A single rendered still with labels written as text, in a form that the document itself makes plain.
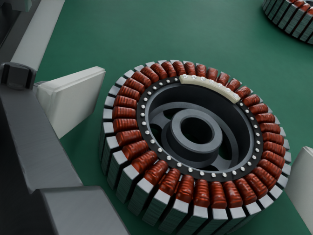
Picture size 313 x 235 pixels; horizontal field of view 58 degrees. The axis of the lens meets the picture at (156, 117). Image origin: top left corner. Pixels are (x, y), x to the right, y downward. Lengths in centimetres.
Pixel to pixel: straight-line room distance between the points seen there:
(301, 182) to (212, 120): 6
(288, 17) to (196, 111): 22
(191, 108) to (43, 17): 16
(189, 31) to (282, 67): 10
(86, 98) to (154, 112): 5
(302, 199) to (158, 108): 10
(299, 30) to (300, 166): 21
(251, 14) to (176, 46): 14
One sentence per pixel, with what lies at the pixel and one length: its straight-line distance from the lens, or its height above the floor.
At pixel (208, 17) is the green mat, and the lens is 34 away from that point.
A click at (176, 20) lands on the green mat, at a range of 32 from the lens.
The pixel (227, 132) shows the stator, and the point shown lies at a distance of 20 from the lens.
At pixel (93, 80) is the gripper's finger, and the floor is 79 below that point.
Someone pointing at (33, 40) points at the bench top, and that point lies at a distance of 26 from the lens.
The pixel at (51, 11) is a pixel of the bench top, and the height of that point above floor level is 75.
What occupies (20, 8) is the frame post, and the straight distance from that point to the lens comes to 25.
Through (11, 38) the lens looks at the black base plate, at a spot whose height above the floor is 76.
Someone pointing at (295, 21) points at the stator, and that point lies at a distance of 37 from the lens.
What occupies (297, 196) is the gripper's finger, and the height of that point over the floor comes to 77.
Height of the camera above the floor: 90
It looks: 48 degrees down
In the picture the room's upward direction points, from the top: 20 degrees clockwise
